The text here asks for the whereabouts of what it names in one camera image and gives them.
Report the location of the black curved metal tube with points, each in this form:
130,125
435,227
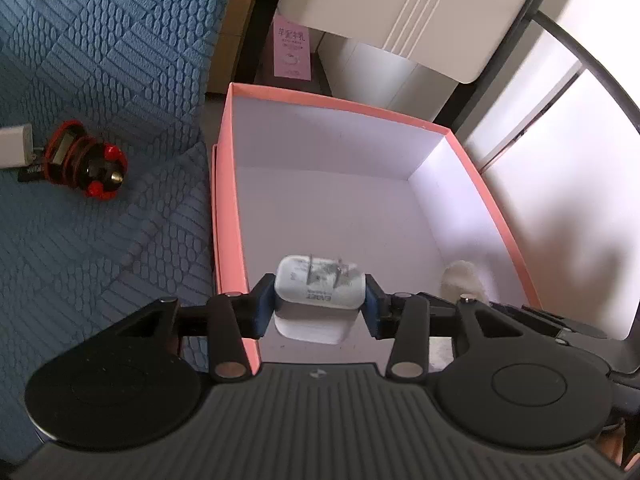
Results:
590,55

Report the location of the white plug charger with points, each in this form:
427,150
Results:
315,310

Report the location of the pink cardboard box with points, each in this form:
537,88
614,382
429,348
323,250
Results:
350,185

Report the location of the pink printed carton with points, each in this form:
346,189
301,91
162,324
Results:
292,50

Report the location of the white cabinet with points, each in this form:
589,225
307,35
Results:
400,5

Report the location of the small black tag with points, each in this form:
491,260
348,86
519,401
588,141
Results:
29,172

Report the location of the red and black headlamp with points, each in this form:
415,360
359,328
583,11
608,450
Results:
100,170

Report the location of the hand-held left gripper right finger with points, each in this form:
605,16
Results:
372,310

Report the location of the white rectangular adapter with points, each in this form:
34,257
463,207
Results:
12,145

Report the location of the blue quilted sofa cover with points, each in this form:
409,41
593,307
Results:
100,60

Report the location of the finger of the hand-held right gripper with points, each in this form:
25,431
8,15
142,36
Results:
555,321

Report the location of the white fluffy pad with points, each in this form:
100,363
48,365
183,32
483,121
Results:
461,280

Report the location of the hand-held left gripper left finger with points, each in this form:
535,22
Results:
263,310

